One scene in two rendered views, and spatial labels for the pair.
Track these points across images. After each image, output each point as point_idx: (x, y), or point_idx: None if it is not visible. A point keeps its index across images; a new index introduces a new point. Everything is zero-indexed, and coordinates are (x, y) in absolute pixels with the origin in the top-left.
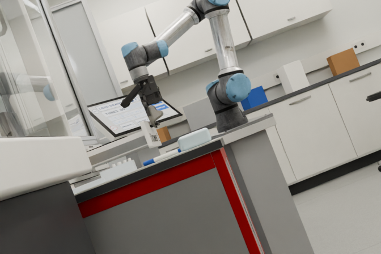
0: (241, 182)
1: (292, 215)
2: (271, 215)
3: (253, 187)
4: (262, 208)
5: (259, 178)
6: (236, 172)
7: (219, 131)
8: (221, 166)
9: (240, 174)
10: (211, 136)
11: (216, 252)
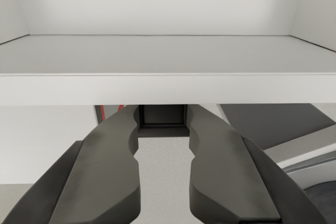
0: (234, 115)
1: (223, 118)
2: (217, 104)
3: (225, 118)
4: (218, 104)
5: None
6: (244, 123)
7: (322, 185)
8: None
9: (232, 124)
10: (314, 164)
11: None
